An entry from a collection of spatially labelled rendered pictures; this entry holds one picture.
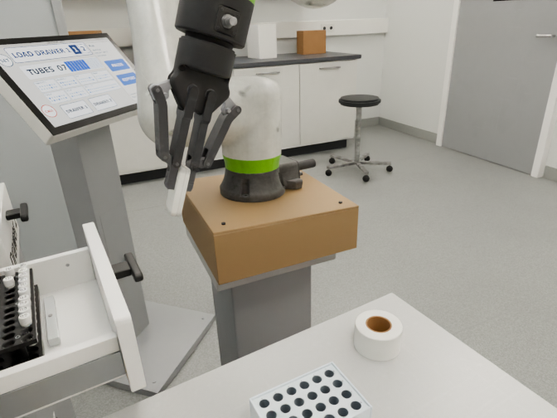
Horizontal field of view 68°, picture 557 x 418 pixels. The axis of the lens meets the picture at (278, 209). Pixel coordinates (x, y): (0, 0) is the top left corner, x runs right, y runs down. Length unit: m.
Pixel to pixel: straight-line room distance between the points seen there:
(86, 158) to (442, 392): 1.24
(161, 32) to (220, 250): 0.41
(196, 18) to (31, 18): 1.69
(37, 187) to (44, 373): 1.84
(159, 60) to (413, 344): 0.65
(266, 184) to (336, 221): 0.17
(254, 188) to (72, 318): 0.42
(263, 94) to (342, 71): 3.32
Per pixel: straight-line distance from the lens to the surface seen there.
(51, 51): 1.51
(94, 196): 1.55
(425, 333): 0.73
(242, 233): 0.78
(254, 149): 0.86
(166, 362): 1.76
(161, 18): 0.86
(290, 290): 1.00
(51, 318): 0.68
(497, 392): 0.67
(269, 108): 0.86
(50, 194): 2.34
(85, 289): 0.75
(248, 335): 1.02
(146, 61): 0.84
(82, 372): 0.55
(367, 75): 5.18
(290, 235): 0.83
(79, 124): 1.34
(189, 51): 0.56
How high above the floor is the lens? 1.22
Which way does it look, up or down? 24 degrees down
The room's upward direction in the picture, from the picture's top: 2 degrees counter-clockwise
